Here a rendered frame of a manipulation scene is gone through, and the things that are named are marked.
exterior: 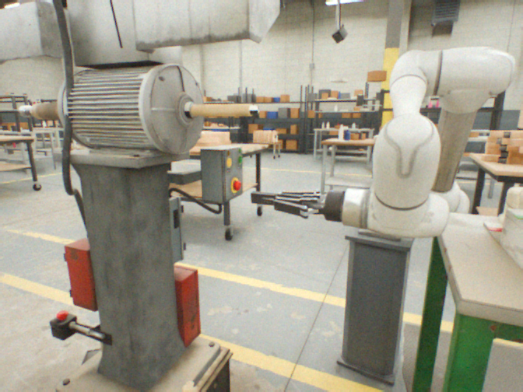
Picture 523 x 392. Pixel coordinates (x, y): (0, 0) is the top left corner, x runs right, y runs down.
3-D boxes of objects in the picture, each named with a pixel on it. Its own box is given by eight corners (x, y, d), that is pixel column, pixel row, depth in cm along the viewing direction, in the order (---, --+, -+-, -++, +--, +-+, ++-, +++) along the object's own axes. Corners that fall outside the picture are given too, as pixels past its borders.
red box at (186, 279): (138, 334, 140) (130, 256, 131) (158, 317, 151) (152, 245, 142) (185, 350, 130) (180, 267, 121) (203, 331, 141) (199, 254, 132)
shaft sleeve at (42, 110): (48, 118, 122) (33, 120, 117) (44, 103, 120) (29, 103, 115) (82, 118, 115) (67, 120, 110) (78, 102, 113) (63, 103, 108)
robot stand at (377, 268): (351, 333, 188) (359, 219, 171) (402, 351, 174) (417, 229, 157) (335, 363, 165) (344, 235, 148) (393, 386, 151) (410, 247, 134)
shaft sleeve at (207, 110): (198, 115, 94) (191, 116, 91) (197, 104, 93) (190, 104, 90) (254, 115, 87) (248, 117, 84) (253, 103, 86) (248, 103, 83)
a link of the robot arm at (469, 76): (408, 201, 155) (461, 206, 147) (407, 228, 146) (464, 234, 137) (437, 39, 100) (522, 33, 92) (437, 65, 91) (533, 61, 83)
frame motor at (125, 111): (57, 153, 101) (43, 65, 94) (124, 146, 124) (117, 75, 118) (162, 160, 85) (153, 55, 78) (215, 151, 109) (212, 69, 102)
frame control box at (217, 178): (163, 215, 124) (158, 148, 117) (195, 201, 143) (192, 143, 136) (218, 223, 114) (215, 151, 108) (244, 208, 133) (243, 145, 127)
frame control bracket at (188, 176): (174, 184, 112) (173, 173, 111) (205, 176, 129) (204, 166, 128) (184, 185, 111) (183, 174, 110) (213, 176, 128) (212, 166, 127)
